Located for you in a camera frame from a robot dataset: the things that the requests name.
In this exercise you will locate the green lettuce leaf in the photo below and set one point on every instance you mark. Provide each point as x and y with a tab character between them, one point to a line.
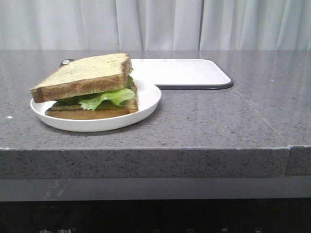
113	99

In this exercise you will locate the toasted bread slice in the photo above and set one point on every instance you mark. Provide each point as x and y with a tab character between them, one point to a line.
89	75
89	114

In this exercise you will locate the white round plate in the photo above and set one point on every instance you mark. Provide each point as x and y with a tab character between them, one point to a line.
148	98

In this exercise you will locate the white cutting board grey rim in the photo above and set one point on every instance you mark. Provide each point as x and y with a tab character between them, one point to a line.
181	73

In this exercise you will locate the black appliance control panel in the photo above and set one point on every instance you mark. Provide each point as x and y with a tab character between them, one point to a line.
158	216

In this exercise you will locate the white curtain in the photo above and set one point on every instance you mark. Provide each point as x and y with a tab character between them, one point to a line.
155	25

